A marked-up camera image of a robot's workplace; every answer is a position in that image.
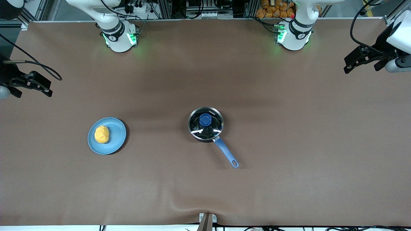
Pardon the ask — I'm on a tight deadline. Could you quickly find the yellow potato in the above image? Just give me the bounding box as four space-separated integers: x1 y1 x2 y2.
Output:
94 125 110 144

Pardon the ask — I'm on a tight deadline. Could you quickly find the glass lid with blue knob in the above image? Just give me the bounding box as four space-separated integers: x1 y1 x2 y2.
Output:
188 107 224 141

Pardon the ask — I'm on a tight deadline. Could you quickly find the blue round plate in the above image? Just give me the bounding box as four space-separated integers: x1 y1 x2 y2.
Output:
88 117 127 155

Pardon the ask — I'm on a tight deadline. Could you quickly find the bag of orange items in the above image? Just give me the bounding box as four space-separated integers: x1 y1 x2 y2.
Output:
256 0 296 19

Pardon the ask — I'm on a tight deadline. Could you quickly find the brown table cover mat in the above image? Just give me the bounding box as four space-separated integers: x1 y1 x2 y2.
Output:
0 18 411 227

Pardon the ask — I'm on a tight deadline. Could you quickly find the white power strip with plugs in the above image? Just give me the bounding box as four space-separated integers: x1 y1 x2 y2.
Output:
123 0 152 14

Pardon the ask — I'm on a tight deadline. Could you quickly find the long white power strip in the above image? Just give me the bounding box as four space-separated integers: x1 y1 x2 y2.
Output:
186 12 233 19

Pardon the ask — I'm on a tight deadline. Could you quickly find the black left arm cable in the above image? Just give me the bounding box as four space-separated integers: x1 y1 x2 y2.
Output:
349 0 390 55

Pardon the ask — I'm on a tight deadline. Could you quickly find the aluminium frame post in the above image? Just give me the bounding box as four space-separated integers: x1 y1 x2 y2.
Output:
384 0 411 27
19 0 48 22

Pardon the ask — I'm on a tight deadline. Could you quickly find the black pot with blue handle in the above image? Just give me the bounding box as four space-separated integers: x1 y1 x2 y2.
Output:
188 107 240 169

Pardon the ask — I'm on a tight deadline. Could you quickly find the metal table edge bracket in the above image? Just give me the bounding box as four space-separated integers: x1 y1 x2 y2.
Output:
198 212 217 231

